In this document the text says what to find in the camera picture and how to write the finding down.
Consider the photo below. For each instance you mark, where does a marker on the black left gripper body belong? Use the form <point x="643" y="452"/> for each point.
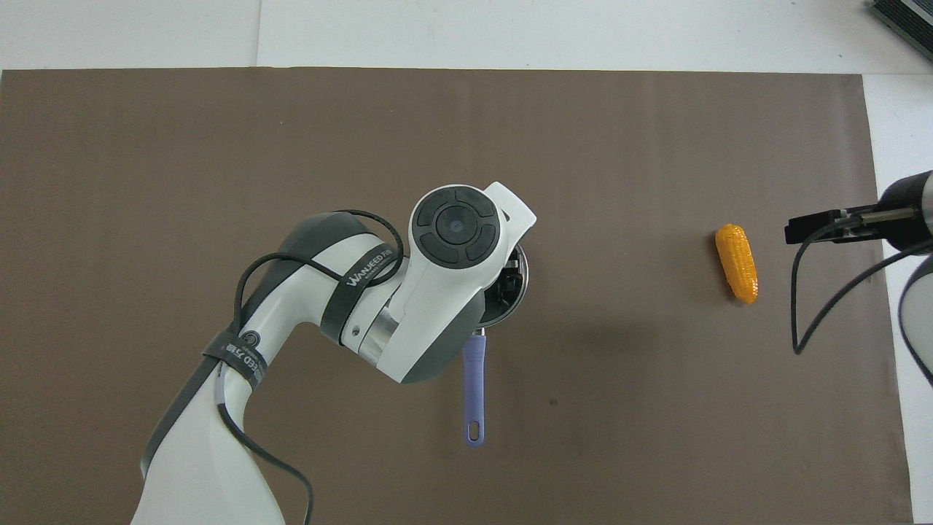
<point x="510" y="286"/>

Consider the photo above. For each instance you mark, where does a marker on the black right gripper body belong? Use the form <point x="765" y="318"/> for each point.
<point x="902" y="211"/>

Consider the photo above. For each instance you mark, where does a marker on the yellow corn cob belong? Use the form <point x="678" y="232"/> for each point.
<point x="738" y="262"/>

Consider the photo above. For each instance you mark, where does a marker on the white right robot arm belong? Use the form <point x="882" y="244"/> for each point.
<point x="920" y="321"/>

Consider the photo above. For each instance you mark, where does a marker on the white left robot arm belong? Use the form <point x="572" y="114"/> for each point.
<point x="430" y="313"/>

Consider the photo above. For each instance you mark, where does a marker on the dark blue saucepan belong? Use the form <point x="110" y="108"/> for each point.
<point x="474" y="386"/>

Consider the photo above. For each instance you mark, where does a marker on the grey ribbed device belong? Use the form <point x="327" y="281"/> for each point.
<point x="907" y="22"/>

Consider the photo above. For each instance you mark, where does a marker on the brown table mat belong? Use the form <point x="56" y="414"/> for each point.
<point x="656" y="408"/>

